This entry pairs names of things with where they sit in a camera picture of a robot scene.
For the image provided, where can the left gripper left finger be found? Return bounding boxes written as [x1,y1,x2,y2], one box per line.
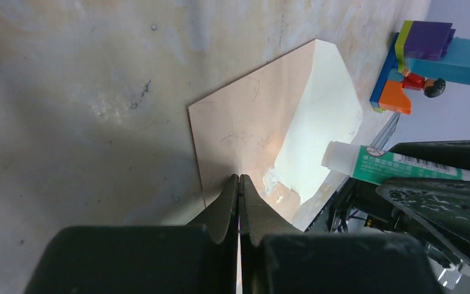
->
[184,174,239,293]

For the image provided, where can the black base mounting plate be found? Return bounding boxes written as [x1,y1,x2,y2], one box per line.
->
[304,176,353,233]

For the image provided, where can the cream letter paper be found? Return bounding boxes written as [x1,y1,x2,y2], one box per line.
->
[274,39,363,204]

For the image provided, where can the green white glue stick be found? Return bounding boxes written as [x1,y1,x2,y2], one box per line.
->
[321,141,470,185]

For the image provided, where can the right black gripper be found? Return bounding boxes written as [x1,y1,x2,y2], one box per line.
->
[324,140,470,293]

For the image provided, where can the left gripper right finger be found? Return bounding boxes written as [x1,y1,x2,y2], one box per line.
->
[238,175,302,293]

